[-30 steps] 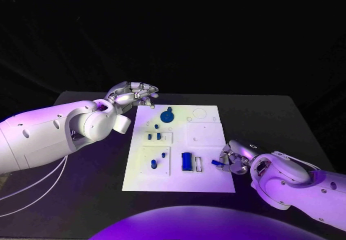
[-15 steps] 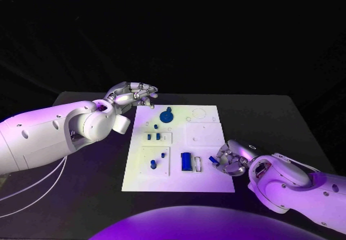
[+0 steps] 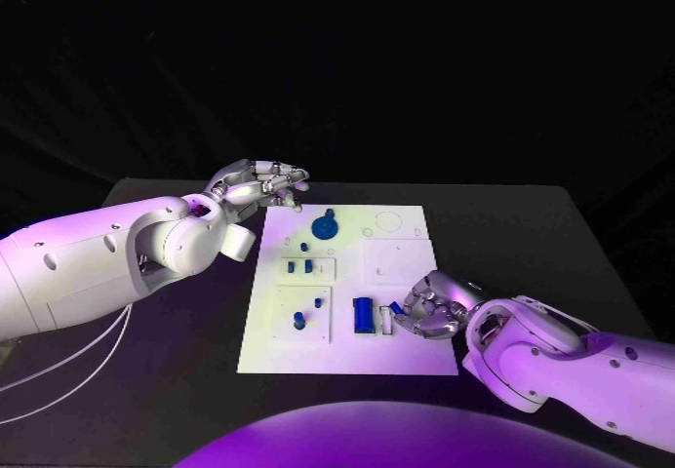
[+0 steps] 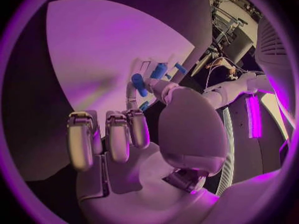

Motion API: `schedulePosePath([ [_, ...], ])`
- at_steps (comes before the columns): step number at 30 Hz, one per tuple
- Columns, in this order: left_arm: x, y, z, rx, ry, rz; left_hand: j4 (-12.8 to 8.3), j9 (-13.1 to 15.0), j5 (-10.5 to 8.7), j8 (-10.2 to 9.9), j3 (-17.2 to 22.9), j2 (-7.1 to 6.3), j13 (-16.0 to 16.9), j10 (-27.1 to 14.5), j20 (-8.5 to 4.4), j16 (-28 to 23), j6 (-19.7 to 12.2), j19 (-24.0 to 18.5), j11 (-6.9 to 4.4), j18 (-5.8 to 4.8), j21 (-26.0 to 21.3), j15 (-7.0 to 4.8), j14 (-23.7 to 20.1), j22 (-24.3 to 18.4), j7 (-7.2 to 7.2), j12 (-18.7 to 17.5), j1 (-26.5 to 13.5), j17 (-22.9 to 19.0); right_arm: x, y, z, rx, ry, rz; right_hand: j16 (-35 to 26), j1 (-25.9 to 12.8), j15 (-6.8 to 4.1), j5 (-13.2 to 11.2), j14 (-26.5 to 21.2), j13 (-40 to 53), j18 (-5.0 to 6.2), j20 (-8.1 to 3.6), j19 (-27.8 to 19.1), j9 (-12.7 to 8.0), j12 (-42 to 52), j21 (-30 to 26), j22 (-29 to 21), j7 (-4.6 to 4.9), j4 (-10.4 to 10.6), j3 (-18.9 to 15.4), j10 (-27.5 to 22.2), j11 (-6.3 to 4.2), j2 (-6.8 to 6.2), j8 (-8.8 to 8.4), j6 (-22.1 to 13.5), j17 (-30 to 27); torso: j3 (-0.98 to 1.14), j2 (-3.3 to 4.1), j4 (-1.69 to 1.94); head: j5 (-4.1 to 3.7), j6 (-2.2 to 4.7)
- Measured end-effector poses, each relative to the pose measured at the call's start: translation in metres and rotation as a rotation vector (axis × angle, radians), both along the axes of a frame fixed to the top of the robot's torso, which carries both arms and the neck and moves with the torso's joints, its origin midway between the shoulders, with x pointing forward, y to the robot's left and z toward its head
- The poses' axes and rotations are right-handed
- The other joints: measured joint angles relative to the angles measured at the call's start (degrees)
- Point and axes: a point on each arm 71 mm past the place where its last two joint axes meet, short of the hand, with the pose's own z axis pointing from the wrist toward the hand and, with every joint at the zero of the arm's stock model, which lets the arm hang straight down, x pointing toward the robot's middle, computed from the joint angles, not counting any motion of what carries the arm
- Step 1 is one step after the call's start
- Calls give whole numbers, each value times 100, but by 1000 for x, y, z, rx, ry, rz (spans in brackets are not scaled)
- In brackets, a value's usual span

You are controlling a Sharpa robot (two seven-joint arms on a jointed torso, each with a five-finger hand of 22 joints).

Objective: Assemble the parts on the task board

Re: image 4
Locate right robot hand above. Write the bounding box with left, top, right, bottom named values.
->
left=65, top=78, right=229, bottom=224

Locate white task board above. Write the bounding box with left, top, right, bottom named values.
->
left=45, top=0, right=196, bottom=115

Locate slim blue cylinder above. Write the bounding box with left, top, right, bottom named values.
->
left=174, top=63, right=188, bottom=75

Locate glowing light bar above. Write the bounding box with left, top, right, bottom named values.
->
left=245, top=94, right=263, bottom=139

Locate large blue cylinder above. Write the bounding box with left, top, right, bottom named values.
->
left=149, top=63, right=168, bottom=80

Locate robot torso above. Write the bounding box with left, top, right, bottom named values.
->
left=215, top=18, right=296, bottom=196

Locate workshop equipment rack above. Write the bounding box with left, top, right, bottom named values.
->
left=207, top=0, right=261, bottom=73

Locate white cable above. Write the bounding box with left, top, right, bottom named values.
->
left=203, top=57, right=249, bottom=94

